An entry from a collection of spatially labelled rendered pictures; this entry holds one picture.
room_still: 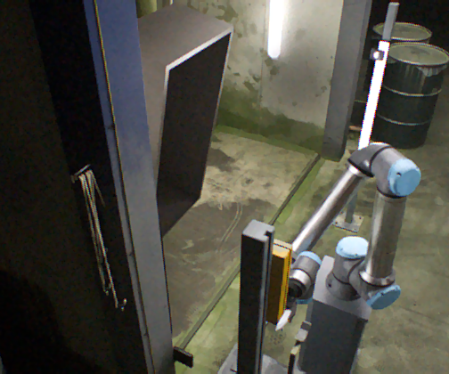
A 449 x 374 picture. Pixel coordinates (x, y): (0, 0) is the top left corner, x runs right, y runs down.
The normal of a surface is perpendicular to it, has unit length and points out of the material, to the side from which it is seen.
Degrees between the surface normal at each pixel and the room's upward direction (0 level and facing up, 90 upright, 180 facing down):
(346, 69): 90
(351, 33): 90
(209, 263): 0
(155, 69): 91
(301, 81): 90
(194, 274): 0
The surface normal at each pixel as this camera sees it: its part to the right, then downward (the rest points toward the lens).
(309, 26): -0.48, 0.52
